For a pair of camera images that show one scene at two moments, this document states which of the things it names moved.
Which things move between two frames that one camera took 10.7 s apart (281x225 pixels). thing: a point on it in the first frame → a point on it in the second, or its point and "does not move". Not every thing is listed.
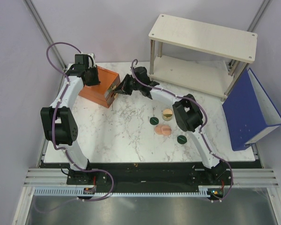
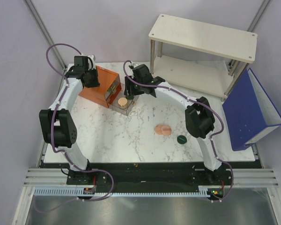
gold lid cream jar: (167, 114) → (122, 102)
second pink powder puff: (158, 130) does not move
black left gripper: (96, 82) does not move
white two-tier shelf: (217, 76) does not move
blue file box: (248, 112) does not move
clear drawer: (112, 88) does not move
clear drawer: (110, 99) → (122, 105)
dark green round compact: (154, 121) → (129, 97)
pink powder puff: (166, 130) does not move
